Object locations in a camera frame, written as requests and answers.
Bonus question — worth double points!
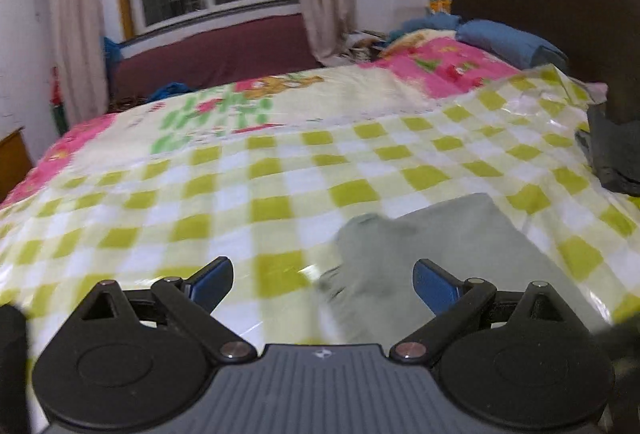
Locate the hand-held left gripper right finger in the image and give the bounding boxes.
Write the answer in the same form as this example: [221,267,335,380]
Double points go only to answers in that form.
[389,258,583,365]

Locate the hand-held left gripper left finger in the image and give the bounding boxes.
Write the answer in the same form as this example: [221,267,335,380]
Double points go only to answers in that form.
[64,256,259,363]

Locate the grey-green pants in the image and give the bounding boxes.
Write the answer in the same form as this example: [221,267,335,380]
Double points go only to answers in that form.
[317,193,616,347]

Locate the blue cloth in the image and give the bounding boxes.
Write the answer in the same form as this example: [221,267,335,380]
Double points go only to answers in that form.
[149,82,197,103]
[102,37,125,65]

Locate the pink printed blanket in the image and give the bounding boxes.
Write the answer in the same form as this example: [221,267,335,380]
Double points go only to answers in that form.
[0,28,526,210]

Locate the dark grey cloth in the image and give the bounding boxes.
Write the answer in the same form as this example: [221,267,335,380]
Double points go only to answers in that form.
[575,104,640,196]

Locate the maroon sofa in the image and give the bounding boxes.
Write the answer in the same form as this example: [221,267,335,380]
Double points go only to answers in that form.
[107,13,323,108]

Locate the wooden cabinet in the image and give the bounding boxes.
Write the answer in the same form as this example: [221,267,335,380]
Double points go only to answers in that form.
[0,127,34,206]

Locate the blue pillow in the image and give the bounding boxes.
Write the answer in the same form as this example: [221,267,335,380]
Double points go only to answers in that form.
[456,19,570,71]

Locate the blue blanket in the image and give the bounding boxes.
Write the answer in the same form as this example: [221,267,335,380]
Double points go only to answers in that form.
[387,13,462,41]

